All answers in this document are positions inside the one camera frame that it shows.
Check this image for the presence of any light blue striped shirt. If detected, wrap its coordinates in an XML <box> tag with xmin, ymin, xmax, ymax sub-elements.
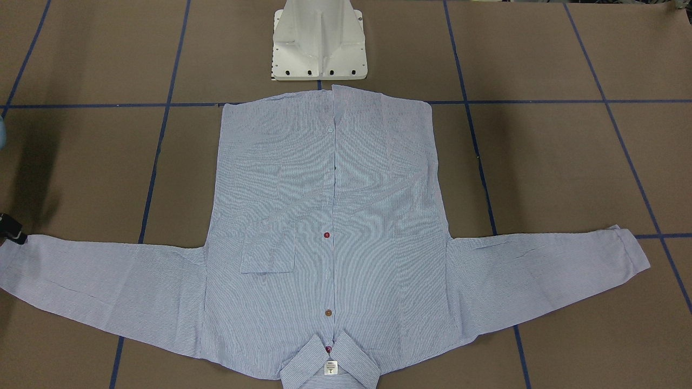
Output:
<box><xmin>2</xmin><ymin>85</ymin><xmax>650</xmax><ymax>388</ymax></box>

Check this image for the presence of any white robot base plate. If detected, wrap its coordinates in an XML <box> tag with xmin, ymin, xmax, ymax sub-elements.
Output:
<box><xmin>270</xmin><ymin>1</ymin><xmax>369</xmax><ymax>81</ymax></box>

